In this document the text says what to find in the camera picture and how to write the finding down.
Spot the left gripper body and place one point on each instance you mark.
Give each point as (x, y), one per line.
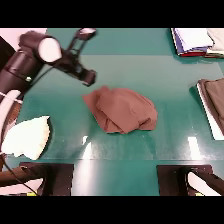
(75, 66)

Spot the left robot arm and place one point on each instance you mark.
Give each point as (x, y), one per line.
(20, 68)

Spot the brown T-shirt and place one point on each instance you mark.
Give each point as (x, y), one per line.
(123, 110)

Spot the cream garment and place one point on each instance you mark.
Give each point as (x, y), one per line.
(28, 138)

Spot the red folded garment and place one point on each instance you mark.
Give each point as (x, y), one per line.
(193, 54)

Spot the white folded garment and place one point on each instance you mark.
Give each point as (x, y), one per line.
(193, 38)

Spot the dark grey folded garment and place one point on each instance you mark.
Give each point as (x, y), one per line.
(215, 96)

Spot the beige folded garment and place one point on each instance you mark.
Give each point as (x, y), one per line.
(217, 38)

